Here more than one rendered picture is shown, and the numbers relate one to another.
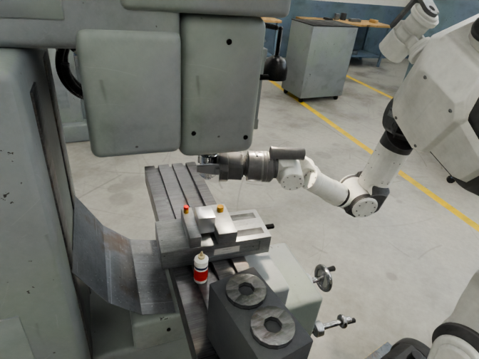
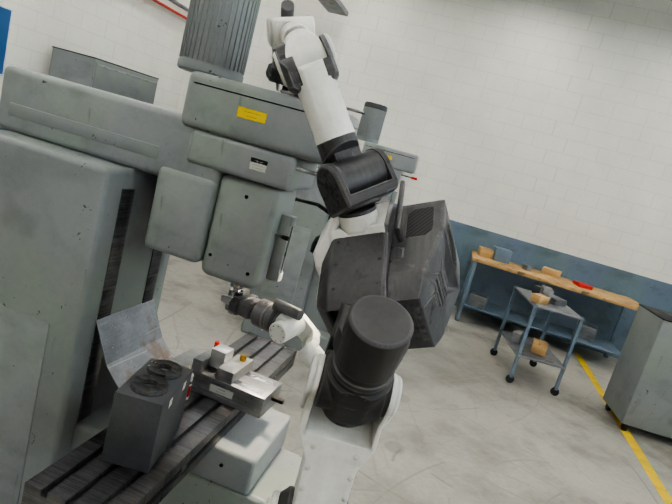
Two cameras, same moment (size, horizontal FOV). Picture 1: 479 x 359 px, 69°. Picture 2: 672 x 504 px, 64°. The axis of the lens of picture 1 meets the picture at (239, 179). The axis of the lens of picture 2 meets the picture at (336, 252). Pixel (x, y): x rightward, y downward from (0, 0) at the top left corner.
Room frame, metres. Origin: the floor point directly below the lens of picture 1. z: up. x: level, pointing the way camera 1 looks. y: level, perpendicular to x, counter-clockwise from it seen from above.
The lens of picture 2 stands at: (-0.36, -1.09, 1.79)
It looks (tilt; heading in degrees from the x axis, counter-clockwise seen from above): 11 degrees down; 35
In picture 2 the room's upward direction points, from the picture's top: 15 degrees clockwise
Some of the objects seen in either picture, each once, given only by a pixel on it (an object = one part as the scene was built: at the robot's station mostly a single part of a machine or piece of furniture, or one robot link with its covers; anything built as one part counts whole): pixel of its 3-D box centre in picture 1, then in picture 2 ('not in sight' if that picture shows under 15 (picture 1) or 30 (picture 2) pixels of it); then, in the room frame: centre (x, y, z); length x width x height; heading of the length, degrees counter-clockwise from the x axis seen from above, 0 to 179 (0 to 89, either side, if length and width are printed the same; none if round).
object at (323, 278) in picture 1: (316, 279); not in sight; (1.05, -0.37, 0.62); 0.16 x 0.12 x 0.12; 114
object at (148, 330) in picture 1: (202, 278); (203, 425); (0.85, 0.09, 0.78); 0.50 x 0.35 x 0.12; 114
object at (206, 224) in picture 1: (204, 219); (221, 356); (0.86, 0.10, 1.03); 0.06 x 0.05 x 0.06; 21
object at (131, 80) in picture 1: (129, 81); (196, 212); (0.77, 0.27, 1.47); 0.24 x 0.19 x 0.26; 24
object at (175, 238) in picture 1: (212, 232); (225, 375); (0.87, 0.07, 0.97); 0.35 x 0.15 x 0.11; 111
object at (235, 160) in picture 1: (240, 166); (255, 310); (0.86, 0.00, 1.23); 0.13 x 0.12 x 0.10; 6
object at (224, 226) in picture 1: (221, 222); (234, 368); (0.88, 0.04, 1.01); 0.15 x 0.06 x 0.04; 21
